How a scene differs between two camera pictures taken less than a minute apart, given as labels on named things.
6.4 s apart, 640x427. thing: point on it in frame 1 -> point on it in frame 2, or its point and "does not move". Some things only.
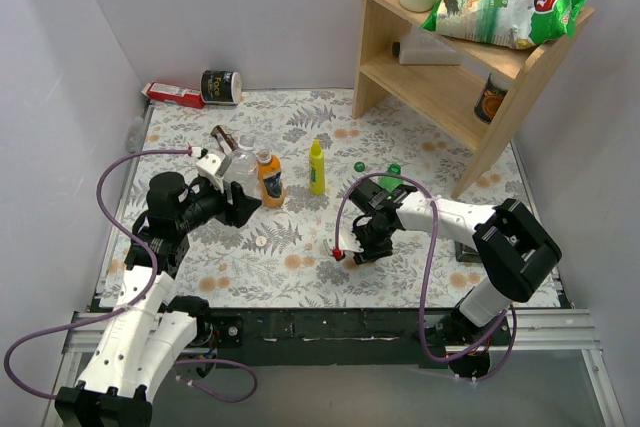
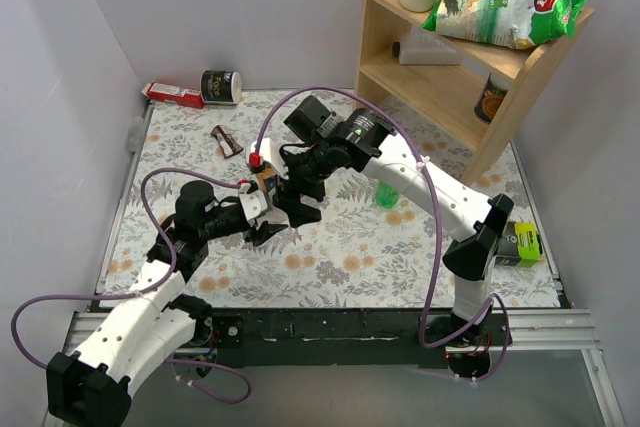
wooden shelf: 480,88 does not move
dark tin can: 491,98 does not move
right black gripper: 373,248 -> 300,175
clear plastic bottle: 244,169 -> 275,215
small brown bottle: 228,144 does not move
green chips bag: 515,9 does not move
